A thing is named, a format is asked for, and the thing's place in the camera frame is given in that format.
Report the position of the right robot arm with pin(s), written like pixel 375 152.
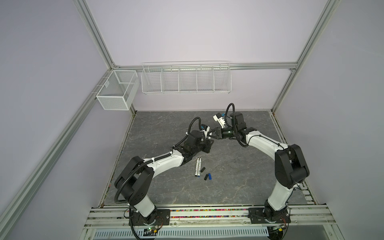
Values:
pixel 291 168

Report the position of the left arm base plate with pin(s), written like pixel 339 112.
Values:
pixel 159 217

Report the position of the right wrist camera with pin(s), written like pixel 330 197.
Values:
pixel 220 119

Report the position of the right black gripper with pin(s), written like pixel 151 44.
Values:
pixel 218 132

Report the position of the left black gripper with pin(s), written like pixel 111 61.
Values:
pixel 208 145

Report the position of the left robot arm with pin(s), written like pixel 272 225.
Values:
pixel 134 181

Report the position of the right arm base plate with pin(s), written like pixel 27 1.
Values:
pixel 269 216

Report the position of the white wire wall basket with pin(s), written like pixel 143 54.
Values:
pixel 186 77

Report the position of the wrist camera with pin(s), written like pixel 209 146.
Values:
pixel 205 131
pixel 220 119

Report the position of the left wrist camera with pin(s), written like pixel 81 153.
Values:
pixel 205 131

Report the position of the white mesh box basket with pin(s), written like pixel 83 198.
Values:
pixel 119 90

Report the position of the white marker pen blue tip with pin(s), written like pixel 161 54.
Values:
pixel 199 167

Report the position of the white vented cable duct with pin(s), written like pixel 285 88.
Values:
pixel 182 233

